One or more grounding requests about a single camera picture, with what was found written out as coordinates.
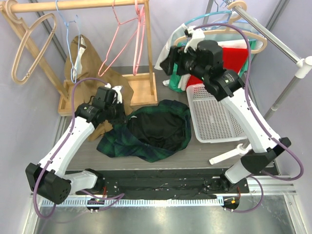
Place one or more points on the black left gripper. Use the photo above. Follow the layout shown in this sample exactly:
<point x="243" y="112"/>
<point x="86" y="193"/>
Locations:
<point x="121" y="118"/>

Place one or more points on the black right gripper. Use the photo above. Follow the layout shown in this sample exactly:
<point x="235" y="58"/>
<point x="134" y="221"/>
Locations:
<point x="175" y="55"/>

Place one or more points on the tan skirt with white lining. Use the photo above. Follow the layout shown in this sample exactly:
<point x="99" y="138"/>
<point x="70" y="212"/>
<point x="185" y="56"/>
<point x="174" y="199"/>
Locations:
<point x="90" y="62"/>

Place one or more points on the pink hanger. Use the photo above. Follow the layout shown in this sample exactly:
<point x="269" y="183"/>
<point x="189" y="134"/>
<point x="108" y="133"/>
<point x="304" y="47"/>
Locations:
<point x="109" y="61"/>
<point x="140" y="12"/>

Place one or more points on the dark green plaid garment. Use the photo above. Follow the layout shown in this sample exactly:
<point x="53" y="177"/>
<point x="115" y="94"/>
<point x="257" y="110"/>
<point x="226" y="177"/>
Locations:
<point x="152" y="133"/>

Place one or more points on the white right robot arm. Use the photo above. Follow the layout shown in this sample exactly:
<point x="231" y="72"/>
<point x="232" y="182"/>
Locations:
<point x="229" y="89"/>

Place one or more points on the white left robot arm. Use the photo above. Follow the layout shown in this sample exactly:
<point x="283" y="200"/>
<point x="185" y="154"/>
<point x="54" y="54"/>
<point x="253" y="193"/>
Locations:
<point x="48" y="178"/>

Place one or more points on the wooden hanger rack with tray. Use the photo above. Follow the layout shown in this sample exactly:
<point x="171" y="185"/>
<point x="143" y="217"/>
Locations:
<point x="10" y="7"/>

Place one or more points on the beige wooden hanger with clothes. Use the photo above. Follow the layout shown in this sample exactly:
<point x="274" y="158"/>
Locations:
<point x="223" y="33"/>

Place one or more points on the teal hanger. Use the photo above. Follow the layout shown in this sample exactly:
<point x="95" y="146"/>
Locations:
<point x="207" y="15"/>

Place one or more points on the beige wooden hanger on rack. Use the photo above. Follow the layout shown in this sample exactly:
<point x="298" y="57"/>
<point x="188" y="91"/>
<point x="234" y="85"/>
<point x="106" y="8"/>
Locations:
<point x="27" y="42"/>

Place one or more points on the red cloth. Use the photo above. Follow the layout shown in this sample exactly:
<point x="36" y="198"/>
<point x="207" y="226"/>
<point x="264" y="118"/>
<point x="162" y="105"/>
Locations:
<point x="231" y="58"/>

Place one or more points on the white plastic basket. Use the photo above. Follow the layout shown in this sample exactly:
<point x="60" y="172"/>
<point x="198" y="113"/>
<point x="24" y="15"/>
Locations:
<point x="212" y="122"/>

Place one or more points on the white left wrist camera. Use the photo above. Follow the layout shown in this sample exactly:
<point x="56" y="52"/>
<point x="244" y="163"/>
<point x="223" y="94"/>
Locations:
<point x="117" y="97"/>

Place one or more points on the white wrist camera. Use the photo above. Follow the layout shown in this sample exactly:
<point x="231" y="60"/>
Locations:
<point x="194" y="37"/>
<point x="117" y="97"/>

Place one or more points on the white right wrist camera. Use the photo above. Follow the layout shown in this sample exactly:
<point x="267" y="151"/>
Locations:
<point x="194" y="37"/>

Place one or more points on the blue hanger on rail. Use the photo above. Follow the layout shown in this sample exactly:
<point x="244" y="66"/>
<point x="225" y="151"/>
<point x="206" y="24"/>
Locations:
<point x="213" y="22"/>

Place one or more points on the metal clothes rail stand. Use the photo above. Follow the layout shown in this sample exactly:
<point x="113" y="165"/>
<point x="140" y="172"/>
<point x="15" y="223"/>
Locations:
<point x="304" y="64"/>

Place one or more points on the white slotted cable duct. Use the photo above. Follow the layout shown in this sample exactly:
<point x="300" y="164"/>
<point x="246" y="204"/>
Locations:
<point x="86" y="201"/>

